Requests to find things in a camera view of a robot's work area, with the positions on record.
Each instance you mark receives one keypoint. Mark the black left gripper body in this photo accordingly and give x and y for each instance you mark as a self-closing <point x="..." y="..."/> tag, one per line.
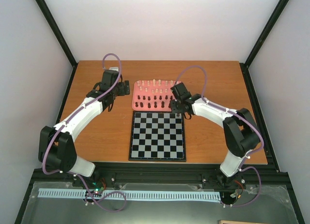
<point x="122" y="92"/>

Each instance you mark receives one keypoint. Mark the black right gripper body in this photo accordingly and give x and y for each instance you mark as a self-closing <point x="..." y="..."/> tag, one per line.
<point x="176" y="109"/>

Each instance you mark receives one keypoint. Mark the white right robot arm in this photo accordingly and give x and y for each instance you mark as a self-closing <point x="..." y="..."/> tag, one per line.
<point x="240" y="130"/>

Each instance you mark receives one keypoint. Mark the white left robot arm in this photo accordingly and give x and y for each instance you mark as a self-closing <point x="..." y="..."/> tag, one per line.
<point x="57" y="151"/>

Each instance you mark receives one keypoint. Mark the pink plastic tray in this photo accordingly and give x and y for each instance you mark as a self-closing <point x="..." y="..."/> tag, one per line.
<point x="155" y="95"/>

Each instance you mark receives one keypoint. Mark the black and white chessboard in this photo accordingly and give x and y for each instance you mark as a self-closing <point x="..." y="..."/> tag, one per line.
<point x="157" y="136"/>

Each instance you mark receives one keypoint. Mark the black aluminium frame rail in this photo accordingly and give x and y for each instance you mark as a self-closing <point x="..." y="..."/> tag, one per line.
<point x="205" y="175"/>

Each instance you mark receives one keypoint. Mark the light blue cable duct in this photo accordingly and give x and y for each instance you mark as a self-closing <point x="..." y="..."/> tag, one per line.
<point x="130" y="195"/>

